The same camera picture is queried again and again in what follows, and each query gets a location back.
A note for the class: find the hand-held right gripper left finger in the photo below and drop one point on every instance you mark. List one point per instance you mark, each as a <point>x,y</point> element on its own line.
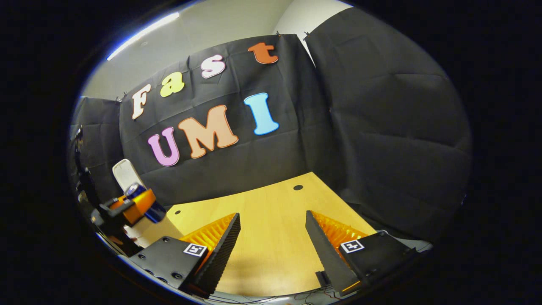
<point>220,254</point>

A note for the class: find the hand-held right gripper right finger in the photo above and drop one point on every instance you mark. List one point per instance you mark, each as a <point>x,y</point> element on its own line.
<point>328,254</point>

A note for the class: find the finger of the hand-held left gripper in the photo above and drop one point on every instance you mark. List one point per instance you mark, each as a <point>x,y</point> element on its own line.
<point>139,207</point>

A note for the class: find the blue pop can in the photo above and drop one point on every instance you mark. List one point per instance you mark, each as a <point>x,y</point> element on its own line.
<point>134,190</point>

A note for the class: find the white desktop garbage bin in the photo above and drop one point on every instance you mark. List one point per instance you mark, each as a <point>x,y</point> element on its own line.
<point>125,173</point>

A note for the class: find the wooden desktop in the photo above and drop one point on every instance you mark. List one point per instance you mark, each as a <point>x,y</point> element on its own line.
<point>271,220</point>

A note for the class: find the black backdrop cloth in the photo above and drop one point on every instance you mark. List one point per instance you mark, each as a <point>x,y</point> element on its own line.
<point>381,127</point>

